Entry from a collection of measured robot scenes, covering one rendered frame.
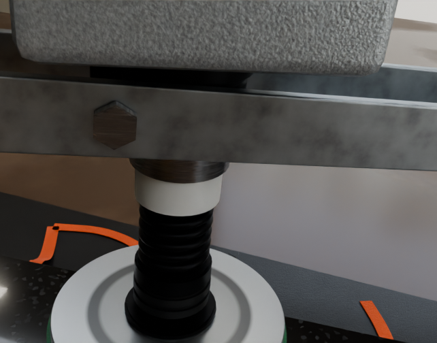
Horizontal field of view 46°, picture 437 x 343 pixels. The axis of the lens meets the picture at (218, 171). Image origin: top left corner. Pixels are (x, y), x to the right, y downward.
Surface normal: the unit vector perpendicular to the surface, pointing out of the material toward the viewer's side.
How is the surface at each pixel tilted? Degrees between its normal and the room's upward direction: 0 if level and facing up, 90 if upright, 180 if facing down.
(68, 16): 90
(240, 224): 0
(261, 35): 90
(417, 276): 0
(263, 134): 90
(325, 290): 0
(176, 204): 90
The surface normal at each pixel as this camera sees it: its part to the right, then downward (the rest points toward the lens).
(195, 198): 0.44, 0.44
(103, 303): 0.09, -0.89
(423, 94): 0.17, 0.45
